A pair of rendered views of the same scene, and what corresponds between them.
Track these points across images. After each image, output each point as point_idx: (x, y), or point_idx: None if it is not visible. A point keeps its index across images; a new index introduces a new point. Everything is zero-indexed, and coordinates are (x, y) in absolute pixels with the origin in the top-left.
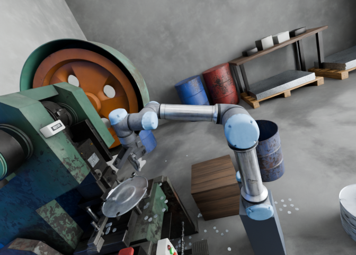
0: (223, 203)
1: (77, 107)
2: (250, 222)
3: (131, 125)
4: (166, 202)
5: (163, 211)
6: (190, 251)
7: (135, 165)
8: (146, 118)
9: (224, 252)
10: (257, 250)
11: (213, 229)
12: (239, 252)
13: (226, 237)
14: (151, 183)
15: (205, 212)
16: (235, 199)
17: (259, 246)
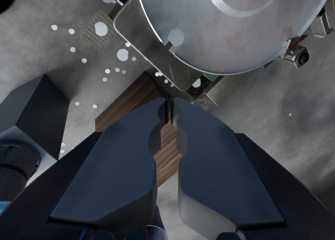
0: (119, 113)
1: None
2: (7, 122)
3: None
4: (117, 54)
5: (94, 26)
6: (112, 15)
7: (128, 156)
8: None
9: (86, 52)
10: (34, 84)
11: (124, 68)
12: (69, 66)
13: (98, 70)
14: (172, 73)
15: (143, 82)
16: (105, 128)
17: (26, 91)
